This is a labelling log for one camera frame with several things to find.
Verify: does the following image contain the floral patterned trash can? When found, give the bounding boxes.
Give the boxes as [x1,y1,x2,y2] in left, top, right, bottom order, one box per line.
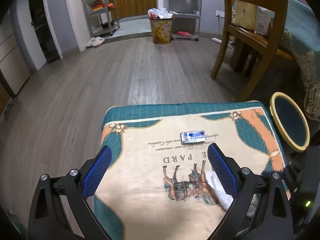
[148,8,174,44]

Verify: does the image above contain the white crumpled tissue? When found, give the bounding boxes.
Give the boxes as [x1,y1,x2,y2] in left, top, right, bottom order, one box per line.
[205,171,234,211]

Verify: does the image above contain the blue bin with yellow rim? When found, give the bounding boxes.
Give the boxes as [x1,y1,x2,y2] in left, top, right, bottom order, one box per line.
[270,92,310,152]

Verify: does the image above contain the teal and cream floor mat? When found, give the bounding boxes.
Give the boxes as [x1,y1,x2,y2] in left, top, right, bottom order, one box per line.
[94,101,285,239]

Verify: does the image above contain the small blue white packet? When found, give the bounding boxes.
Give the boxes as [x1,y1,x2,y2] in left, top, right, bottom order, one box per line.
[180,131,206,144]

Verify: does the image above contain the wooden chair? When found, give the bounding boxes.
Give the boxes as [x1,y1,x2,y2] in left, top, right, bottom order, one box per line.
[210,0,293,101]

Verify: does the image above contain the teal lace tablecloth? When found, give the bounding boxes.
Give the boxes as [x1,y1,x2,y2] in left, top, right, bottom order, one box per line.
[280,0,319,121]

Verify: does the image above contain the white power strip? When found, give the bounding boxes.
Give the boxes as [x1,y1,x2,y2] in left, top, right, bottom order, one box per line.
[212,37,222,44]

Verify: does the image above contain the yellow paper bag on chair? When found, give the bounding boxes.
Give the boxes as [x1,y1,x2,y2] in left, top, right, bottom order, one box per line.
[232,0,274,36]

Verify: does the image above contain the white slippers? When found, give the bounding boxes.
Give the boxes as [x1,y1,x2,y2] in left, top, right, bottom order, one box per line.
[86,37,105,48]

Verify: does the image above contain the grey rolling shelf unit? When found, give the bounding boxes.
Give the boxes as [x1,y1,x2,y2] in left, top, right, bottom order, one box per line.
[169,0,202,42]

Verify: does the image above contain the wooden kitchen cabinet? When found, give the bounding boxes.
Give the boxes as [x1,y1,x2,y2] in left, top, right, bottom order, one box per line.
[109,0,157,20]

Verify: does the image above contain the grey metal shelf rack left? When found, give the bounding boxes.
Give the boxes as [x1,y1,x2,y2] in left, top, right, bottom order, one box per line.
[82,0,120,37]

